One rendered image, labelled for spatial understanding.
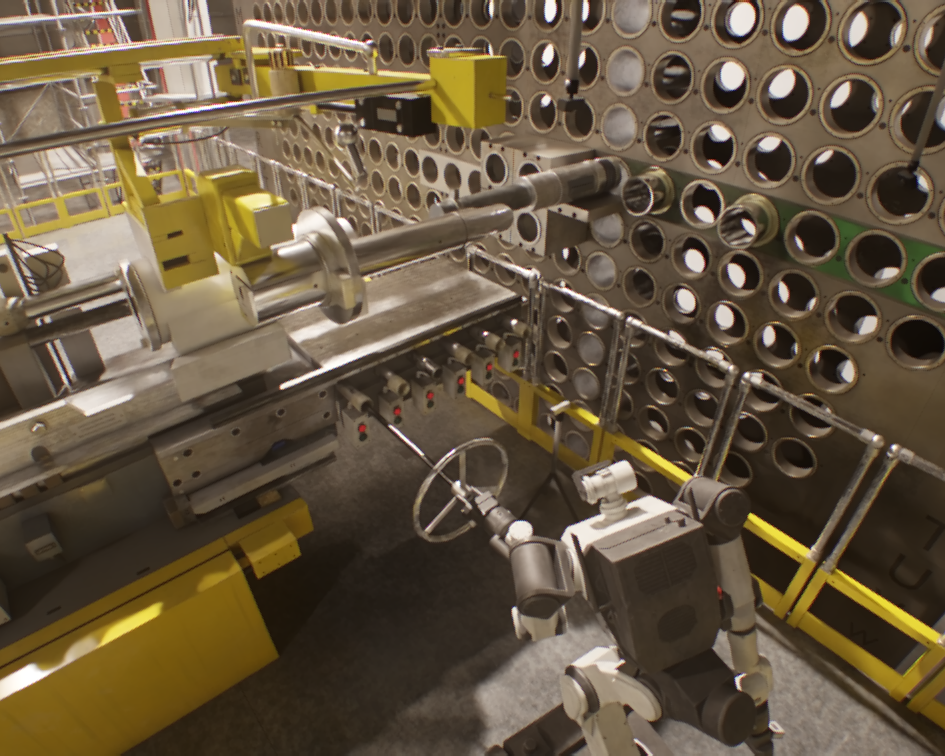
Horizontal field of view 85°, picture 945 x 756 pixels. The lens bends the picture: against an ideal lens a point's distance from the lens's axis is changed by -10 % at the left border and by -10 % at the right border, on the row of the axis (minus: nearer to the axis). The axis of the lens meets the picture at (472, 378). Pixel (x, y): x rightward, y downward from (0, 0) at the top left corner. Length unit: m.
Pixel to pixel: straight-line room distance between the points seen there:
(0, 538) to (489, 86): 1.99
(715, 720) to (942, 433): 2.03
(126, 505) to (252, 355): 0.72
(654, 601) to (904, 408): 2.09
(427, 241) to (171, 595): 1.47
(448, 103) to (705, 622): 1.18
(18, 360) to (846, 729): 3.26
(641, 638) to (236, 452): 1.60
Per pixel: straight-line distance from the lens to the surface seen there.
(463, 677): 2.43
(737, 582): 1.44
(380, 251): 1.93
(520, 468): 3.15
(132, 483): 2.26
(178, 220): 1.81
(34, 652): 2.24
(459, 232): 2.11
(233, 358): 2.02
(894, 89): 2.77
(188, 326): 2.01
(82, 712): 2.35
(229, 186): 1.68
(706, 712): 1.37
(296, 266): 1.78
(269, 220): 1.48
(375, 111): 1.34
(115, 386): 2.30
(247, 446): 2.28
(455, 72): 1.22
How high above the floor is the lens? 2.17
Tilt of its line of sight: 35 degrees down
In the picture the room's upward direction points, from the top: straight up
